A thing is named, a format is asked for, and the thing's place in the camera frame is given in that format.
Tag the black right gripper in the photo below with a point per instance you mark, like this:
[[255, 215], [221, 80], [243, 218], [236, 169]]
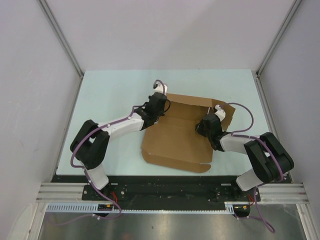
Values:
[[199, 128]]

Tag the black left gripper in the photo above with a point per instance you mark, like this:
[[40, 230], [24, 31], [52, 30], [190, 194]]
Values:
[[162, 112]]

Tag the brown cardboard box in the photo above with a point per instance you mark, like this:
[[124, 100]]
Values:
[[173, 141]]

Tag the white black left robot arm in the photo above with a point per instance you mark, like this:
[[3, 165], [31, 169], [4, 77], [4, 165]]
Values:
[[89, 147]]

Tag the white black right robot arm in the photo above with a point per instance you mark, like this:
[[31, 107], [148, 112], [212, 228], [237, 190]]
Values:
[[267, 156]]

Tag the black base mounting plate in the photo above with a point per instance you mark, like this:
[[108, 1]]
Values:
[[127, 188]]

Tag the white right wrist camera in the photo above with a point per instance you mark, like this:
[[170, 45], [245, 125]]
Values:
[[219, 112]]

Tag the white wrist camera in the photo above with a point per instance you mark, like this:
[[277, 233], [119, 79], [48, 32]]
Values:
[[219, 112], [160, 88]]

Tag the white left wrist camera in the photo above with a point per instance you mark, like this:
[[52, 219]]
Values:
[[160, 88]]

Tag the aluminium right side rail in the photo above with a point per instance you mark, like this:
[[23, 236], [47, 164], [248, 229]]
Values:
[[286, 176]]

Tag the grey slotted cable duct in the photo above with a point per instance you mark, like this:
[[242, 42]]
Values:
[[104, 208]]

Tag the aluminium frame post left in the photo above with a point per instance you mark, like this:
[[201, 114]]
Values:
[[49, 14]]

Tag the aluminium frame post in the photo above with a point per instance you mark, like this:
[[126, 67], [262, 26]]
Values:
[[294, 8], [49, 14]]

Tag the aluminium frame post right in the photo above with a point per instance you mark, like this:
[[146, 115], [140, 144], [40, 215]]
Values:
[[294, 8]]

